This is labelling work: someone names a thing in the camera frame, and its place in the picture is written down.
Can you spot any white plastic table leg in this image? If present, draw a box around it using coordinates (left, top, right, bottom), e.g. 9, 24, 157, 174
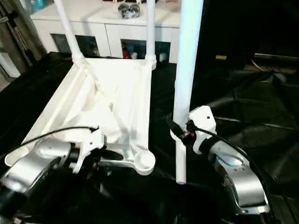
170, 0, 205, 141
144, 0, 158, 71
53, 0, 88, 67
175, 138, 188, 184

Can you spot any white plastic table top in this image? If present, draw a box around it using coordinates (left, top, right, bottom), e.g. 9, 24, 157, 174
4, 55, 157, 176

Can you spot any black plastic mat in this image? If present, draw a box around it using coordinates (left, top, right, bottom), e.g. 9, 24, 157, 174
0, 50, 299, 224

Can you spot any black flat device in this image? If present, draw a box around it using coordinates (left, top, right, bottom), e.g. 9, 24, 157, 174
251, 52, 299, 66

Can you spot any black tall cabinet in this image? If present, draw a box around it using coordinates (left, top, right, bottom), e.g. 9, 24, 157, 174
195, 0, 299, 68

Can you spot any grey bundle on cabinet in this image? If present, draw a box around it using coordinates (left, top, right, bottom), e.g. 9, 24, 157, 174
117, 2, 142, 19

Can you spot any white cabinet with glass doors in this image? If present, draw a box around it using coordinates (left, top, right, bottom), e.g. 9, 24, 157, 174
29, 0, 183, 64

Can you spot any grey curtain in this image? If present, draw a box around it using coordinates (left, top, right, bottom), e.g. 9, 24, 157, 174
0, 0, 47, 59

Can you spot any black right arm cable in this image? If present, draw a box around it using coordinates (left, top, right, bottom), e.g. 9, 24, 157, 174
192, 125, 276, 210

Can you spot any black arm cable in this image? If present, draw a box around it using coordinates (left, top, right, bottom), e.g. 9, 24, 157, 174
192, 125, 276, 210
14, 125, 100, 151

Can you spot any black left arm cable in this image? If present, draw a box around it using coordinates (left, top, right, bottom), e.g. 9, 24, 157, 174
14, 125, 100, 151

